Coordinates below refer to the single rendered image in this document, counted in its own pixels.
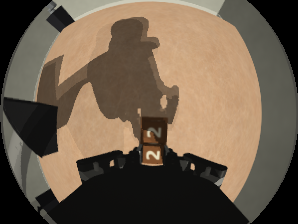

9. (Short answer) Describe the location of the brown digit cube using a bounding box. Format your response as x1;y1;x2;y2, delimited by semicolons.
142;142;164;164
143;121;166;143

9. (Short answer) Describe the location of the brown wooden tray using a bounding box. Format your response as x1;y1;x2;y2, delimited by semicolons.
140;117;168;145

